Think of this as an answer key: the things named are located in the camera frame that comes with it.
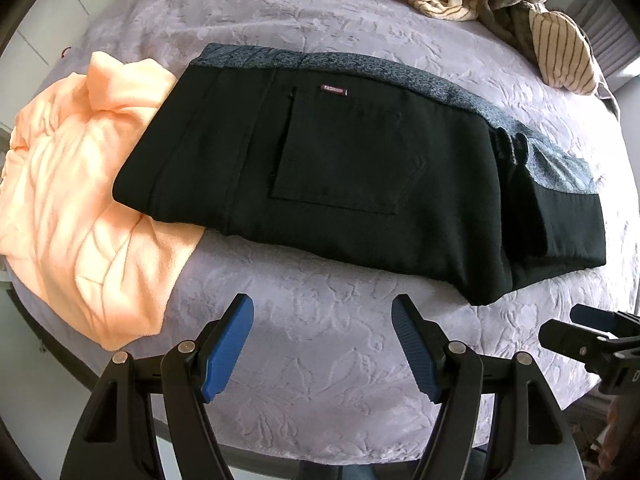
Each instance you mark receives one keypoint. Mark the person's blue jeans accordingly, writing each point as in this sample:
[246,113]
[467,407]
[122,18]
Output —
[365,472]

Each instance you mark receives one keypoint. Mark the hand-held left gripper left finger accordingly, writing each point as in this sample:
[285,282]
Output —
[227,350]

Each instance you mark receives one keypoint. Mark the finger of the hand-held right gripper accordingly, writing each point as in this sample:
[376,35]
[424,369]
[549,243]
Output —
[570,337]
[592,315]

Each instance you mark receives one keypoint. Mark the grey crumpled garment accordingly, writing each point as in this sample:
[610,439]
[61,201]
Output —
[505,25]

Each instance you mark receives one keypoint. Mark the white ribbed radiator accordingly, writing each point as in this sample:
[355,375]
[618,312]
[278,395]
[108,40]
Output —
[605,30]

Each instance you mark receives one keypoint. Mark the peach fleece blanket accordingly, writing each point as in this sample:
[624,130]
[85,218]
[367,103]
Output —
[75,185]

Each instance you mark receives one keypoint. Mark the white wardrobe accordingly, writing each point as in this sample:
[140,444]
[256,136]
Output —
[40,20]

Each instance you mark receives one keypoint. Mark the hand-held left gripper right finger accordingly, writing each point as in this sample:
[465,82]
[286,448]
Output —
[415,355]

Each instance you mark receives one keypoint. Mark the black pants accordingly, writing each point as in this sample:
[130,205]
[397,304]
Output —
[350,185]

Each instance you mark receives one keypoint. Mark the lavender embossed bedspread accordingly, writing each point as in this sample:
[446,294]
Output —
[325,340]

